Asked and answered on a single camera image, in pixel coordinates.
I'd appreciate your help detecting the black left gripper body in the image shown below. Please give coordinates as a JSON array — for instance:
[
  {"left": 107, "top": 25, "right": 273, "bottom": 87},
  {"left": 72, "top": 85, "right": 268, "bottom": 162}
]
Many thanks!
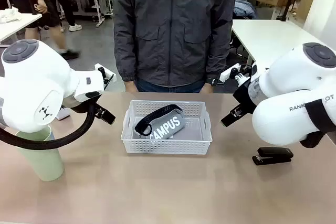
[{"left": 77, "top": 100, "right": 106, "bottom": 120}]

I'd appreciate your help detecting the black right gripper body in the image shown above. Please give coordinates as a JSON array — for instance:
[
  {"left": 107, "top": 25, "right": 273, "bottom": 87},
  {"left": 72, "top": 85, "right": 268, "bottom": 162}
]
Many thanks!
[{"left": 233, "top": 79, "right": 257, "bottom": 116}]

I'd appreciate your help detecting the black stapler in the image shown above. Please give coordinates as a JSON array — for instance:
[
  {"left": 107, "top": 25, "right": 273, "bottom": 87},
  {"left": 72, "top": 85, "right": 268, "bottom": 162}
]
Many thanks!
[{"left": 251, "top": 147, "right": 294, "bottom": 166}]

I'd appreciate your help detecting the grey CAMPUS zipper pouch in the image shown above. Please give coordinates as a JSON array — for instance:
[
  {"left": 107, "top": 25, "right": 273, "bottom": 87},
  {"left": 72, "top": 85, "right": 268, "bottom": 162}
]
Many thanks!
[{"left": 134, "top": 104, "right": 187, "bottom": 140}]

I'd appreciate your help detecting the pale green plastic cup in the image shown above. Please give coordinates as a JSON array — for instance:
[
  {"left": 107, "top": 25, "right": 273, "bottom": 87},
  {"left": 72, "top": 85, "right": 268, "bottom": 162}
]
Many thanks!
[{"left": 15, "top": 125, "right": 65, "bottom": 182}]

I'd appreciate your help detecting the white perforated plastic basket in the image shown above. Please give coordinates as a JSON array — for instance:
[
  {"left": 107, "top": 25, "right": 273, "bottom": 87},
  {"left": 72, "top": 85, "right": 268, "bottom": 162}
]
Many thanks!
[{"left": 120, "top": 100, "right": 213, "bottom": 155}]

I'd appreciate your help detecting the person's right hand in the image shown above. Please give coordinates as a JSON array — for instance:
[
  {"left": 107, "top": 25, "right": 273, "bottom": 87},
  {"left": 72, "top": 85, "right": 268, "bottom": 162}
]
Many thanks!
[{"left": 124, "top": 81, "right": 138, "bottom": 93}]

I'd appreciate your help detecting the large white table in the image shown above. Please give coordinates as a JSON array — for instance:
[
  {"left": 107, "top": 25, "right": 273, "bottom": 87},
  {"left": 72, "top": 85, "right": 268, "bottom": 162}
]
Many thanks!
[{"left": 230, "top": 18, "right": 332, "bottom": 74}]

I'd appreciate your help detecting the blue jacket on chair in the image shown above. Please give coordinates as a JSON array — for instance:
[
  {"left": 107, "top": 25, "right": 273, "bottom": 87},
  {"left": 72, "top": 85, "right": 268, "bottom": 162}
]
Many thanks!
[{"left": 233, "top": 0, "right": 257, "bottom": 20}]

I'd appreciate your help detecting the person in grey jacket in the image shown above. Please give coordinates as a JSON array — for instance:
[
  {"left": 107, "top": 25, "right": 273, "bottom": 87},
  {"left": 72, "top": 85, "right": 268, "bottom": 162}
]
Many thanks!
[{"left": 112, "top": 0, "right": 236, "bottom": 93}]

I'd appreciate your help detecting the white table with cloth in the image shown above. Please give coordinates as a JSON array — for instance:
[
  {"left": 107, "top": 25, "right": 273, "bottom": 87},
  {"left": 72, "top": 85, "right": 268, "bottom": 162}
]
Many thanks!
[{"left": 0, "top": 13, "right": 43, "bottom": 46}]

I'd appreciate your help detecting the white crumpled cloth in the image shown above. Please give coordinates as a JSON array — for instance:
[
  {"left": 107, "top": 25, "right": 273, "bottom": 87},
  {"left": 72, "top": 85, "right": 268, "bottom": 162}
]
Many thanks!
[{"left": 0, "top": 8, "right": 22, "bottom": 24}]

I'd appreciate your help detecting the black left arm cable sleeve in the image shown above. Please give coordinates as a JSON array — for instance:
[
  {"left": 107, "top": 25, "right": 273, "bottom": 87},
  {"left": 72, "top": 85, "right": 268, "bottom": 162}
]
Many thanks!
[{"left": 0, "top": 98, "right": 102, "bottom": 152}]

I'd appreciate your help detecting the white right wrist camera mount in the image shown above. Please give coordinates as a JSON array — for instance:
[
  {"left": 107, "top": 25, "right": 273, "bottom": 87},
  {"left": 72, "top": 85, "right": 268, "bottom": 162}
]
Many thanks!
[{"left": 219, "top": 62, "right": 253, "bottom": 83}]

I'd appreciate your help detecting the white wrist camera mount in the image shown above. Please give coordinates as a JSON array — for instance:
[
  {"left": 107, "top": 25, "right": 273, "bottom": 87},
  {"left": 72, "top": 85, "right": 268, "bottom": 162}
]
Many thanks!
[
  {"left": 93, "top": 62, "right": 117, "bottom": 90},
  {"left": 219, "top": 62, "right": 253, "bottom": 83}
]

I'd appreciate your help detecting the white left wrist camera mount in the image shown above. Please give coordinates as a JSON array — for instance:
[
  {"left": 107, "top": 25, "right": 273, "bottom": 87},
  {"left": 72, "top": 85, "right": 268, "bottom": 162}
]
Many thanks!
[{"left": 93, "top": 62, "right": 117, "bottom": 90}]

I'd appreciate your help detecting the black right arm cable strap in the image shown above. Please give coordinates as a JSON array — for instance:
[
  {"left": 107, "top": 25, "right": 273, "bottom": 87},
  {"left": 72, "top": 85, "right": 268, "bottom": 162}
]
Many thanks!
[{"left": 299, "top": 100, "right": 336, "bottom": 149}]

